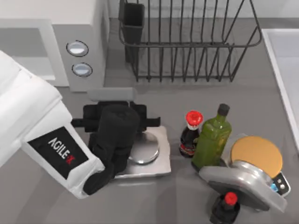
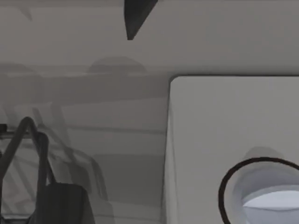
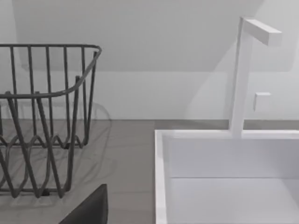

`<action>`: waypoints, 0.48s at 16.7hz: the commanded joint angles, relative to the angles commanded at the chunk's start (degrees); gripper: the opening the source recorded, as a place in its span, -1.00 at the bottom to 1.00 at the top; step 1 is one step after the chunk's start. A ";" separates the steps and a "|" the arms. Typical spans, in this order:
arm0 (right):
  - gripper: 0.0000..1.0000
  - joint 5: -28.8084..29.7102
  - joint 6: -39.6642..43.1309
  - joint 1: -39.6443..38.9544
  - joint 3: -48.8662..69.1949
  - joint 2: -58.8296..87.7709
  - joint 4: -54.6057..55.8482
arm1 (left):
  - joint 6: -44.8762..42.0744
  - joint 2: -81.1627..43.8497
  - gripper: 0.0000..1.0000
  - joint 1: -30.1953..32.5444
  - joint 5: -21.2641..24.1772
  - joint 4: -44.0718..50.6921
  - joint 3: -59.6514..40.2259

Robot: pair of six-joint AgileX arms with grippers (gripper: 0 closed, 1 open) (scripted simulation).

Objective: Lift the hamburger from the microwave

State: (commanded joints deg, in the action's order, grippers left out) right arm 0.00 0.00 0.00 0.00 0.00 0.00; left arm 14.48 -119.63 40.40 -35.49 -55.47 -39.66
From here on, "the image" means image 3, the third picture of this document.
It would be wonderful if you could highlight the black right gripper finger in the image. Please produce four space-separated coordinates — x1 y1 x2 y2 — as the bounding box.
58 183 109 224

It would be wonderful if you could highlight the white sink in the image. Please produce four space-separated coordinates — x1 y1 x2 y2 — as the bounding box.
154 129 299 224

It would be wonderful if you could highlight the tall white tap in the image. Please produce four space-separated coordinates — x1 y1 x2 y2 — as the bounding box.
228 16 283 139

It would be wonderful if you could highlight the dark grey wire basket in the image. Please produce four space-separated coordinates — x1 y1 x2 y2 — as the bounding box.
0 44 103 199

